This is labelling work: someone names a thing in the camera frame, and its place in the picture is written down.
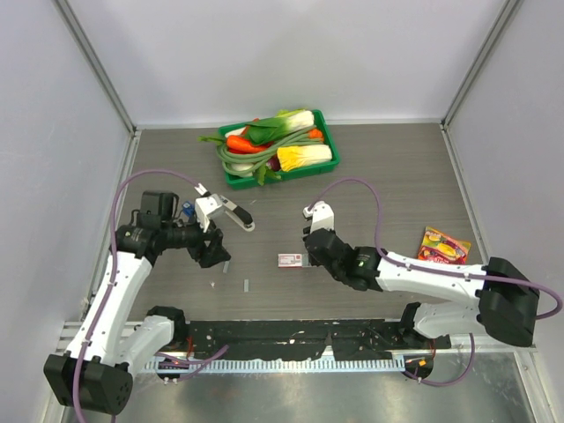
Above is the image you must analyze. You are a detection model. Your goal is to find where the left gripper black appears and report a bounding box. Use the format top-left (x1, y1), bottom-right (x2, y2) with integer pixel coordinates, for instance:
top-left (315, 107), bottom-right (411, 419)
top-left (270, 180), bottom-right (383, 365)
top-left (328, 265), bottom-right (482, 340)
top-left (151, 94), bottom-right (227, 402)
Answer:
top-left (162, 210), bottom-right (231, 267)

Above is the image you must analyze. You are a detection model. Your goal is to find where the staple box red white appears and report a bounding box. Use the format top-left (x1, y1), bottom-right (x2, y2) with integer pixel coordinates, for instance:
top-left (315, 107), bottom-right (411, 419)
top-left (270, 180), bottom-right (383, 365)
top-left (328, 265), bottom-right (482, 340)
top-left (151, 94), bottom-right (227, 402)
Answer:
top-left (278, 254), bottom-right (310, 269)

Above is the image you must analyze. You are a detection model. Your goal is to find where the beige stapler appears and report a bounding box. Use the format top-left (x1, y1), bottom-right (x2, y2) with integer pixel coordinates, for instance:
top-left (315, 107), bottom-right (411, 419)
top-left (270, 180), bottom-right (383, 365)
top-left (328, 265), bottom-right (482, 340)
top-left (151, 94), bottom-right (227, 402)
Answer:
top-left (219, 196), bottom-right (256, 232)

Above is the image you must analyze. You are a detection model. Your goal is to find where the blue stapler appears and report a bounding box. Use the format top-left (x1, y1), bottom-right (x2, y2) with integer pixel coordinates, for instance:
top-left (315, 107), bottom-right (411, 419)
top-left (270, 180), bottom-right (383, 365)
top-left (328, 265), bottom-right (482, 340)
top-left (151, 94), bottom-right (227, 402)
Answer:
top-left (182, 201), bottom-right (195, 219)

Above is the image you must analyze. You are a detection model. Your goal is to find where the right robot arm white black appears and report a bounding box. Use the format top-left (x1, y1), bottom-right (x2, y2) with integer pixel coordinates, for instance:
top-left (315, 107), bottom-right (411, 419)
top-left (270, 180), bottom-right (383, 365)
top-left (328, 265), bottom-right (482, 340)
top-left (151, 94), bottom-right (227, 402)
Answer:
top-left (303, 228), bottom-right (539, 348)

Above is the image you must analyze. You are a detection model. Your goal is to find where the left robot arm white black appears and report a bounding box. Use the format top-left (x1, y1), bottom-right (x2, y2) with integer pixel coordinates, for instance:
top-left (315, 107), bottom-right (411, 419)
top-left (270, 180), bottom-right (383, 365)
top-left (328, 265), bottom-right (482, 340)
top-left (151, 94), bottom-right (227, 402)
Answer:
top-left (43, 191), bottom-right (230, 416)

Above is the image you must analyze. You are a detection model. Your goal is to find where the white radish toy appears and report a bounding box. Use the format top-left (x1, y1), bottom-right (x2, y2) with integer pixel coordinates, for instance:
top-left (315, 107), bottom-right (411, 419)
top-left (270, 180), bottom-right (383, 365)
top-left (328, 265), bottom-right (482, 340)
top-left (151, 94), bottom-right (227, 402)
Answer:
top-left (222, 162), bottom-right (256, 178)

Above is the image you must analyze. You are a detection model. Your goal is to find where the yellow napa cabbage toy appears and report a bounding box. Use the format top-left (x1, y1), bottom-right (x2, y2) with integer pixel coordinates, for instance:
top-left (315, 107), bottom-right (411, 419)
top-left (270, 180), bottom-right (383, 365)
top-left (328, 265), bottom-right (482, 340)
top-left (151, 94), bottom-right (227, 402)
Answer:
top-left (277, 144), bottom-right (332, 172)

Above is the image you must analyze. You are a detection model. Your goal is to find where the purple onion toy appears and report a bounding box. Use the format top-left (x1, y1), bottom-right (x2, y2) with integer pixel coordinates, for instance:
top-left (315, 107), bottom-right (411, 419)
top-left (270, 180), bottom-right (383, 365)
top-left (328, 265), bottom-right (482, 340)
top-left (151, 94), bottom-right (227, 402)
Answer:
top-left (267, 157), bottom-right (280, 172)

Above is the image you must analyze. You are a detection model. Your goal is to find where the green long beans toy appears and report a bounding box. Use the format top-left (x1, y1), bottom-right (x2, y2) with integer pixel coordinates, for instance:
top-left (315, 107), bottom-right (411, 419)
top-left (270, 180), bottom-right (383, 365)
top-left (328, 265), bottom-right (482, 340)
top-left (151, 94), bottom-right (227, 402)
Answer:
top-left (216, 128), bottom-right (324, 164)

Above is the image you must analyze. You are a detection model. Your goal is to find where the orange carrot toy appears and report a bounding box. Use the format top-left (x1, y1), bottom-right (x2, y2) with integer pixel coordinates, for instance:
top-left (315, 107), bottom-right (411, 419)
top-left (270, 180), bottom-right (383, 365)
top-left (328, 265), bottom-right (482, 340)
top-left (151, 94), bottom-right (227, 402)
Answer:
top-left (308, 128), bottom-right (324, 143)
top-left (226, 135), bottom-right (269, 154)

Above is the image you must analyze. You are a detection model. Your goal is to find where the orange carrot toy right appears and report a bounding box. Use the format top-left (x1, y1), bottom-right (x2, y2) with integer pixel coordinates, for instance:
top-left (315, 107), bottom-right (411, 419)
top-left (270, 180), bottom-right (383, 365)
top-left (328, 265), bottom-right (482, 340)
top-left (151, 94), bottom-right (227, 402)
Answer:
top-left (308, 128), bottom-right (324, 143)

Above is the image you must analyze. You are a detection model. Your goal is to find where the Fox's candy bag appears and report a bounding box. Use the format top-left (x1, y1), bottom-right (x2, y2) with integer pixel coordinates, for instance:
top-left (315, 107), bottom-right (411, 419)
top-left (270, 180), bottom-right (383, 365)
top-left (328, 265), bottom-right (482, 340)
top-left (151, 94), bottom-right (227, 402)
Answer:
top-left (417, 226), bottom-right (471, 264)

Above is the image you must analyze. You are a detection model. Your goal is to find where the white green napa cabbage toy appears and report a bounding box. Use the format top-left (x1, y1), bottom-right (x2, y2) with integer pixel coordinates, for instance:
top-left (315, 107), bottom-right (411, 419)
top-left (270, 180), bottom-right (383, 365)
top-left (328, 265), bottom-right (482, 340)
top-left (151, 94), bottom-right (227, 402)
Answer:
top-left (256, 109), bottom-right (315, 137)

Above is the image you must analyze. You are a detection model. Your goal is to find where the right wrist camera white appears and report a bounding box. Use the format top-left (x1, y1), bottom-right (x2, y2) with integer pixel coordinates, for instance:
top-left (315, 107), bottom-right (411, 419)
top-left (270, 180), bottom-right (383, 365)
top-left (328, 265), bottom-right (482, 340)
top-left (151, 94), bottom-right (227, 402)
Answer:
top-left (302, 201), bottom-right (335, 236)

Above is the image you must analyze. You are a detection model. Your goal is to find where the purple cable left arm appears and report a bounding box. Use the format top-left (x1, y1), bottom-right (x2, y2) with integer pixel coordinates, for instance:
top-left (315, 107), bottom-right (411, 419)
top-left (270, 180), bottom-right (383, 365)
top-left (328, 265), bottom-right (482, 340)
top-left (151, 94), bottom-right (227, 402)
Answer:
top-left (70, 168), bottom-right (230, 423)

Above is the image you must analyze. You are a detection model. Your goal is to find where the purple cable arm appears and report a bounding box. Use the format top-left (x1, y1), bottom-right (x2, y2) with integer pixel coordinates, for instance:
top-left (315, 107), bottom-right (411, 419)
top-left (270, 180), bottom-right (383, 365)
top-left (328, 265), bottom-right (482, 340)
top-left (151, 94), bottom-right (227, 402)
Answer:
top-left (70, 168), bottom-right (230, 423)
top-left (305, 177), bottom-right (564, 388)

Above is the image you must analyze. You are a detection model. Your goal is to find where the white cable duct rail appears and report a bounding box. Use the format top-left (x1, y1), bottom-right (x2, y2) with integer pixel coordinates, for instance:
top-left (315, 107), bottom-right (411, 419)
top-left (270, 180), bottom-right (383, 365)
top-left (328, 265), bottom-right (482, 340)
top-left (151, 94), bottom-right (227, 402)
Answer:
top-left (140, 355), bottom-right (406, 376)

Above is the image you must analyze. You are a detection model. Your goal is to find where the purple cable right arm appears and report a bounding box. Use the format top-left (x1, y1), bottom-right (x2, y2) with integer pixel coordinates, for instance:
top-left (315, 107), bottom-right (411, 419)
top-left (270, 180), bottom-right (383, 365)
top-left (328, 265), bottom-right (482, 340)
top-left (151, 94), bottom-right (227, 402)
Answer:
top-left (305, 177), bottom-right (564, 388)

